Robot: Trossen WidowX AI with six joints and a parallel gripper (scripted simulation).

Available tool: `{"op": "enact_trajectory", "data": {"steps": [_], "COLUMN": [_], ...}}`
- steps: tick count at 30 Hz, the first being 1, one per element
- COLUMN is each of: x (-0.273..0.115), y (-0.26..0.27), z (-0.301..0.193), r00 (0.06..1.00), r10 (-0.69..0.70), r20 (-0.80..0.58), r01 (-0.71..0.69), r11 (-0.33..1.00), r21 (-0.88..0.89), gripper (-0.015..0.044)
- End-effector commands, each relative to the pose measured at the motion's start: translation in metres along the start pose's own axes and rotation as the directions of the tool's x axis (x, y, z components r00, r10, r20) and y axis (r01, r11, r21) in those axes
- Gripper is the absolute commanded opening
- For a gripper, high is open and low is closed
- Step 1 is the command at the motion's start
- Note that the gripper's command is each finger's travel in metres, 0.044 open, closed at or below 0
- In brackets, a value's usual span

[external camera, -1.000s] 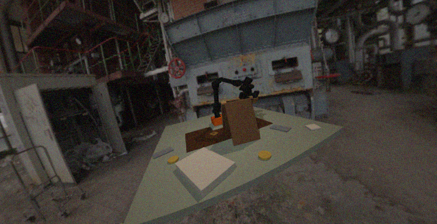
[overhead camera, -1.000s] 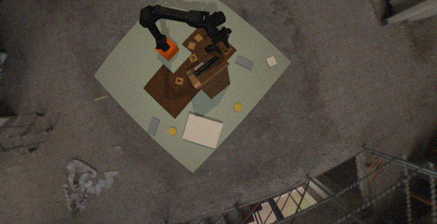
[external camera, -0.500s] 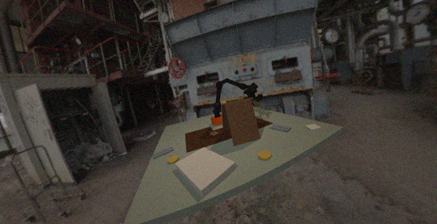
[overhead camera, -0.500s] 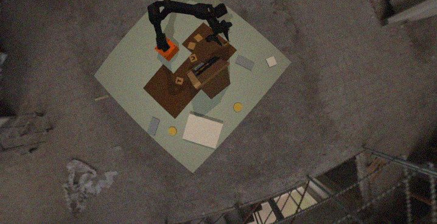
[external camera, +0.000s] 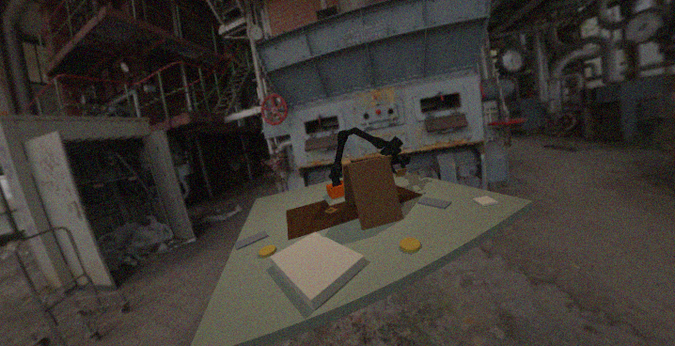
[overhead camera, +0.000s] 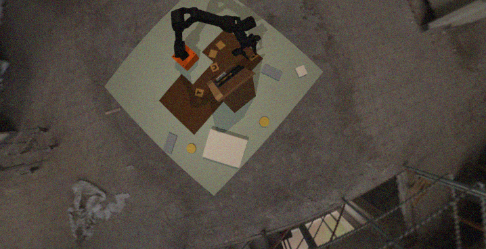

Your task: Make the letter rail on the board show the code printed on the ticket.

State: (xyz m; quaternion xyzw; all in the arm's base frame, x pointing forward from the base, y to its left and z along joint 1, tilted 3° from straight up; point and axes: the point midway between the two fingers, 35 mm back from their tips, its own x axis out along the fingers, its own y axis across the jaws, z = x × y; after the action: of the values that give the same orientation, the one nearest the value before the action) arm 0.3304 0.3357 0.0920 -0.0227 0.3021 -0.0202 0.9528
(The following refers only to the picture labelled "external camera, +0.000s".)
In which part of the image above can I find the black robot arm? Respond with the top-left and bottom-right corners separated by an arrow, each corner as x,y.
328,127 -> 403,187

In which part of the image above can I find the yellow flat disc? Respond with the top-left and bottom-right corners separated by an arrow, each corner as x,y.
400,237 -> 420,253
259,245 -> 276,258

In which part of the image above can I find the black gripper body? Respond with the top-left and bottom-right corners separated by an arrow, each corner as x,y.
391,155 -> 411,165

